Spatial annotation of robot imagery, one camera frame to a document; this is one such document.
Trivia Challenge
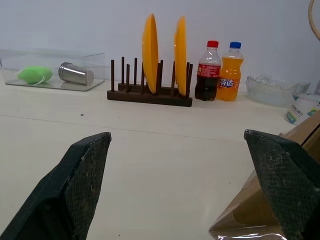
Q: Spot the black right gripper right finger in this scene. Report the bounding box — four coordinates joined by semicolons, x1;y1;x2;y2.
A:
243;129;320;240

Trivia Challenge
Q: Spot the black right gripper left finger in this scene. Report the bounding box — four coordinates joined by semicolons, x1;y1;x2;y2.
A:
0;131;112;240

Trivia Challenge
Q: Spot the brown cardboard box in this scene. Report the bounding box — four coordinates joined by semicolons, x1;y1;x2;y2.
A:
208;116;320;240

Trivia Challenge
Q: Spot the white paper roll green print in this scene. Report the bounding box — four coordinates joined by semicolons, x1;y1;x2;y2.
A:
284;93;320;126

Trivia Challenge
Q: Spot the clear glass bowl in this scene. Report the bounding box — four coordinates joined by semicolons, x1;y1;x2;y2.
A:
246;73;311;108

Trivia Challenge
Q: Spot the stainless steel cup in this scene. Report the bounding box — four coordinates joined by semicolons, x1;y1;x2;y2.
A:
58;61;95;86

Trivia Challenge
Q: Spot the orange soda bottle blue cap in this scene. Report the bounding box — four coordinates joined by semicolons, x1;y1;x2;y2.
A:
215;41;245;102

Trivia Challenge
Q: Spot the green sponge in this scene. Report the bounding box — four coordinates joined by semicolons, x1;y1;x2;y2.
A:
15;65;54;85

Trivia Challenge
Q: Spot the clear plastic box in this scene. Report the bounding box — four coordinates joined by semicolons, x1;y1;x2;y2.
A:
0;48;106;93

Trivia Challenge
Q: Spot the dark wooden plate rack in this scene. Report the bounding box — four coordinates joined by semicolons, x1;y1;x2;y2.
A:
106;56;194;108

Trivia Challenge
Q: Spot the cola bottle red cap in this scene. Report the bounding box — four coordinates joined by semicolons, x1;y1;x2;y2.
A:
194;40;223;102

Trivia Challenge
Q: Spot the small yellow plate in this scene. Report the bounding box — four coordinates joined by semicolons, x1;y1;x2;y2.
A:
173;15;188;97

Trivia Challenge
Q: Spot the large yellow plate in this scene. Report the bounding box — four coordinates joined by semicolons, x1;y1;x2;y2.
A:
141;13;160;95

